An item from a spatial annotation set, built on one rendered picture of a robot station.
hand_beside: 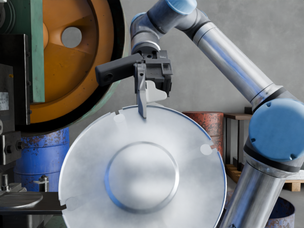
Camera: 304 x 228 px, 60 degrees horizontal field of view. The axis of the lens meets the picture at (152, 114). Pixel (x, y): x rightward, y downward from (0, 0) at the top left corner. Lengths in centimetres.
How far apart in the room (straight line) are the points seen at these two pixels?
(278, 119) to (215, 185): 18
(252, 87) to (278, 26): 393
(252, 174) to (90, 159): 33
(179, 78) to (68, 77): 305
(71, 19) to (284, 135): 94
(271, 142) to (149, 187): 25
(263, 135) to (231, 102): 370
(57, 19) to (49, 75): 23
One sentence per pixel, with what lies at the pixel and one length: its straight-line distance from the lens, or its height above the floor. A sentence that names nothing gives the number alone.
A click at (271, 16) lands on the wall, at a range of 462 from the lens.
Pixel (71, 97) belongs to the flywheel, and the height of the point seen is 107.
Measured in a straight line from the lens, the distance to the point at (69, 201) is 49.
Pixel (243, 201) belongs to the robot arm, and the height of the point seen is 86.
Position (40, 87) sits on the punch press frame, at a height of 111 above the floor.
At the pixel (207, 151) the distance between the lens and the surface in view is 50.
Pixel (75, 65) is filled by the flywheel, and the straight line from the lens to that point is 116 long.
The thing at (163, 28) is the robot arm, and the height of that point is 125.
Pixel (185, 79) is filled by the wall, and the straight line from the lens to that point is 409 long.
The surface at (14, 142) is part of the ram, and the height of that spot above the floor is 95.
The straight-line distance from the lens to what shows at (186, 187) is 47.
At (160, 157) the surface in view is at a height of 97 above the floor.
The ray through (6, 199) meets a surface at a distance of 89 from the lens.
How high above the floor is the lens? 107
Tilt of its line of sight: 3 degrees down
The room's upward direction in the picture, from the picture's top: straight up
